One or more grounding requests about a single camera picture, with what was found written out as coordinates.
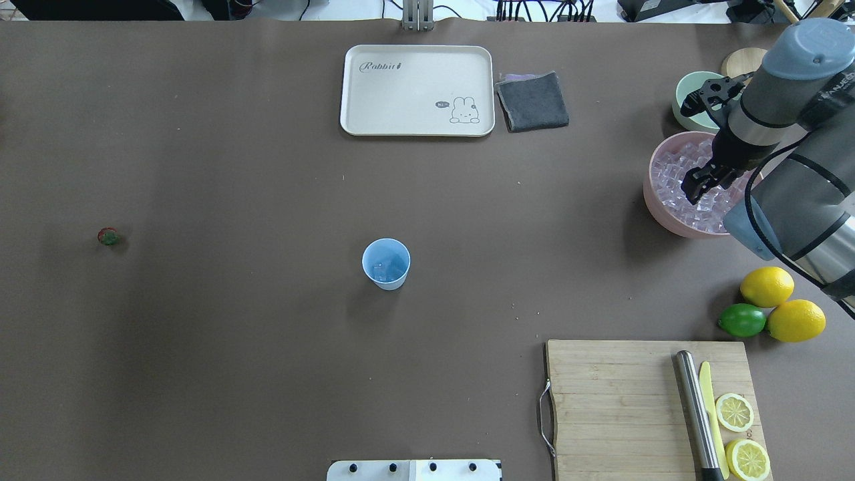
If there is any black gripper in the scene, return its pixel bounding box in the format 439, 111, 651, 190
681, 127, 779, 205

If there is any red strawberry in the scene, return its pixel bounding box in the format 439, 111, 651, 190
96, 227, 122, 246

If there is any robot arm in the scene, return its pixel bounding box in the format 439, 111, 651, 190
681, 17, 854, 315

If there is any pile of clear ice cubes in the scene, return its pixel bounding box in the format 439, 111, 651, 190
651, 138, 759, 234

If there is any wooden cup stand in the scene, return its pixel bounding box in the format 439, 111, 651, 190
720, 1, 853, 78

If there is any blue cup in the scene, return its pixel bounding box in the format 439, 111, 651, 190
361, 238, 411, 291

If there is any pink bowl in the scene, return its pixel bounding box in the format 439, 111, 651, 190
643, 131, 762, 240

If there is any green bowl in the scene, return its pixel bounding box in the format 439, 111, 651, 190
672, 71, 727, 132

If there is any upper yellow lemon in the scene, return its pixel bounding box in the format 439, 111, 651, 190
739, 266, 795, 308

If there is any yellow lemon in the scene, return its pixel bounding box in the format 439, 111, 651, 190
765, 299, 827, 342
739, 266, 795, 308

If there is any green lime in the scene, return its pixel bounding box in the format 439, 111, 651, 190
717, 303, 767, 338

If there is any lower yellow lemon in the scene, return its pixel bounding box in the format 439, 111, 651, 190
765, 299, 827, 342

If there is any grey folded cloth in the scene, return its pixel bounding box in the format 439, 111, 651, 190
494, 71, 569, 133

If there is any yellow plastic knife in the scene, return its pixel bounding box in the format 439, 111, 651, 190
697, 361, 730, 480

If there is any upper lemon half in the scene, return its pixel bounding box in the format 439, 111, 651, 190
714, 393, 756, 432

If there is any lemon half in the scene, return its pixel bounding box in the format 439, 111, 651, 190
714, 393, 756, 432
725, 439, 772, 480

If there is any wooden cutting board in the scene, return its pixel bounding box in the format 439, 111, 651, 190
544, 340, 759, 480

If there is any lower lemon half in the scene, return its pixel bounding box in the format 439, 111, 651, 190
725, 439, 772, 480

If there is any cream rabbit tray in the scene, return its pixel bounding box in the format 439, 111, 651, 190
339, 45, 496, 137

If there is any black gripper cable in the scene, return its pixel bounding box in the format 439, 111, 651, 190
743, 144, 855, 318

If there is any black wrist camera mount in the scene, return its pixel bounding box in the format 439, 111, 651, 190
680, 72, 755, 126

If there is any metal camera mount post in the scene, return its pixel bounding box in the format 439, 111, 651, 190
400, 0, 436, 31

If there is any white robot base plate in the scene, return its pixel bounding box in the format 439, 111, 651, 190
326, 458, 504, 480

